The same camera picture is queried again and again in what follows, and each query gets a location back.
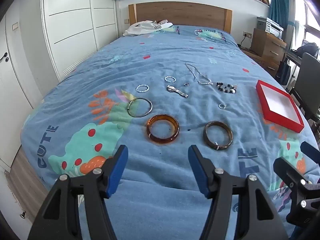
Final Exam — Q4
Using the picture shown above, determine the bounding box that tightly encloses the white garment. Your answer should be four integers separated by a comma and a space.
122, 19, 173, 37

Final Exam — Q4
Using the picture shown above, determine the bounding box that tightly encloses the dark office chair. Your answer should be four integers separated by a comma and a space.
287, 52, 320, 137

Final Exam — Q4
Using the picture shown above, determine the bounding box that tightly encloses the dark brown bangle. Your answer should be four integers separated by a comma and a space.
203, 121, 233, 151

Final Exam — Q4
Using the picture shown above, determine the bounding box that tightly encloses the wooden headboard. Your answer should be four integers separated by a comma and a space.
128, 2, 233, 33

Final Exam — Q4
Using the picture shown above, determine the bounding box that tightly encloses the white door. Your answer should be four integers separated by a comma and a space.
0, 12, 34, 169

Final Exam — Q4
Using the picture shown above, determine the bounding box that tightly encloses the silver wristwatch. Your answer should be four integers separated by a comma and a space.
166, 85, 189, 98

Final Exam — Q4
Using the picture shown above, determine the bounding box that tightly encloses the grey printer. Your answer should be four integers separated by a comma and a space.
256, 17, 284, 37

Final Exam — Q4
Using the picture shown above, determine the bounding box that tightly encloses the white wardrobe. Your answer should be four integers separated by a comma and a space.
41, 0, 119, 82

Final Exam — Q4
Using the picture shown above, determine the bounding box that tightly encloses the black hanging bag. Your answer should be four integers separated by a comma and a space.
276, 56, 292, 86

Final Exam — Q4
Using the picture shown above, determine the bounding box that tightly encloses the black and white bead bracelet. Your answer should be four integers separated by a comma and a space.
216, 81, 237, 94

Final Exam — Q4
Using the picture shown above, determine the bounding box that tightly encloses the desk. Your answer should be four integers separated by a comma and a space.
284, 48, 304, 64

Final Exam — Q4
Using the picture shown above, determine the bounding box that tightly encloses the silver chain necklace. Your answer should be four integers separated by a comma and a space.
185, 63, 213, 86

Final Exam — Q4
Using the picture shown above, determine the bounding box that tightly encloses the dark backpack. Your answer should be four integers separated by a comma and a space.
297, 42, 319, 58

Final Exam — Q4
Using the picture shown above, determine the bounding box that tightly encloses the low wooden bedside table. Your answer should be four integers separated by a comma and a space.
241, 49, 280, 78

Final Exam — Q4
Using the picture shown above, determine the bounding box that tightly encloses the blue printed blanket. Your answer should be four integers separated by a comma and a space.
21, 25, 320, 240

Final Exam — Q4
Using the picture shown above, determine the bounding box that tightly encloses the amber translucent bangle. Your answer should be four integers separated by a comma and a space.
146, 114, 180, 145

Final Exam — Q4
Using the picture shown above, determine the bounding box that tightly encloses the red jewelry box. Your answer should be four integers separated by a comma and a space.
255, 80, 305, 133

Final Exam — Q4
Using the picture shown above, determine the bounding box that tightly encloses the wooden drawer cabinet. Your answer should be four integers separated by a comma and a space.
251, 28, 287, 64

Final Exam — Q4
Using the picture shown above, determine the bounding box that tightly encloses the teal curtain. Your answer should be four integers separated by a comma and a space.
269, 0, 295, 49

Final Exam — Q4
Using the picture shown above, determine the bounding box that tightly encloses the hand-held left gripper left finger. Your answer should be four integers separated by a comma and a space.
27, 144, 129, 240

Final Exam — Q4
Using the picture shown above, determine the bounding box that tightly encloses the thin silver bangle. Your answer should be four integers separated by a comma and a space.
127, 97, 153, 118

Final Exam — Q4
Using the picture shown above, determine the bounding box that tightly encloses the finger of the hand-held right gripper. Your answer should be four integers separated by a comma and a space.
273, 157, 320, 228
300, 141, 320, 157

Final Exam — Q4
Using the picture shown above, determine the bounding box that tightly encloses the window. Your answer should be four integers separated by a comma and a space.
294, 0, 320, 55

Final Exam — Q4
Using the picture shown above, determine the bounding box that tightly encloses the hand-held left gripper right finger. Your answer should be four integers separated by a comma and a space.
188, 144, 292, 240

